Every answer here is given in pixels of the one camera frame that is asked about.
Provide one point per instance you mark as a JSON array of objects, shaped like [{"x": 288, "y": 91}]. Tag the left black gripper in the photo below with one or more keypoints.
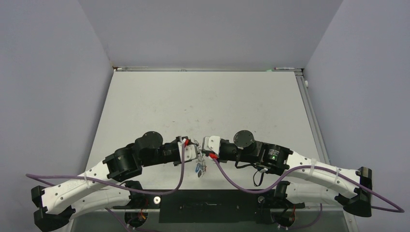
[{"x": 175, "y": 141}]

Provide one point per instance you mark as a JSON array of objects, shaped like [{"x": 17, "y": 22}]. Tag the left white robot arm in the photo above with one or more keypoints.
[{"x": 109, "y": 183}]

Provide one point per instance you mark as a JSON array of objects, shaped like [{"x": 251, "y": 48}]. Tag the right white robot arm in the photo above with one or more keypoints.
[{"x": 350, "y": 188}]

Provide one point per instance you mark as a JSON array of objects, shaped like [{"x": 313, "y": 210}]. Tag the aluminium frame rail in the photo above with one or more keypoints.
[
  {"x": 224, "y": 69},
  {"x": 315, "y": 128}
]

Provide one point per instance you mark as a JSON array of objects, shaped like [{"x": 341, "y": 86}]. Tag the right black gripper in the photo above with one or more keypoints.
[{"x": 220, "y": 157}]

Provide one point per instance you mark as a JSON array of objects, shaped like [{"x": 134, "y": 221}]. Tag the aluminium frame rail back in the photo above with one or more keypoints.
[{"x": 224, "y": 69}]

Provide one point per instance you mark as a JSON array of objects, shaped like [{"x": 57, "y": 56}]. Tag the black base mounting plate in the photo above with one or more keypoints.
[{"x": 215, "y": 206}]

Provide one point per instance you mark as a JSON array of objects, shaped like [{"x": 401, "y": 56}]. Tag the aluminium frame rail right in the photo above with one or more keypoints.
[{"x": 315, "y": 128}]

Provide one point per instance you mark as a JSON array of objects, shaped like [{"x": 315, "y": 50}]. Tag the key with blue tag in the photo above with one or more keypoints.
[{"x": 198, "y": 168}]

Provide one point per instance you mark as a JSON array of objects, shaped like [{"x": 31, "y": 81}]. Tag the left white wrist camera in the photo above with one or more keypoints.
[{"x": 188, "y": 149}]

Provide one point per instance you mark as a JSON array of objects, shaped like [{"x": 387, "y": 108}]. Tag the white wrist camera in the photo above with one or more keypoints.
[
  {"x": 211, "y": 145},
  {"x": 188, "y": 149}
]

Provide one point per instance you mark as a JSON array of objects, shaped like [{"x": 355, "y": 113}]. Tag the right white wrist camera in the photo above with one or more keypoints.
[{"x": 211, "y": 145}]

